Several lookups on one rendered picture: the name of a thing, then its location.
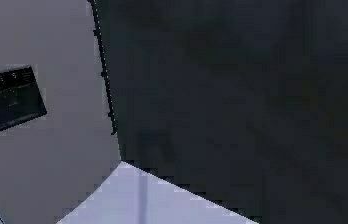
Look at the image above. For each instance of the black fridge dispenser panel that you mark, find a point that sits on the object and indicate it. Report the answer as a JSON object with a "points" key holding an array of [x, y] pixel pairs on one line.
{"points": [[12, 100]]}

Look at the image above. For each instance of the grey fridge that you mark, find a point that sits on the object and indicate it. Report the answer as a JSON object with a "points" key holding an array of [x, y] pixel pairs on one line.
{"points": [[68, 140]]}

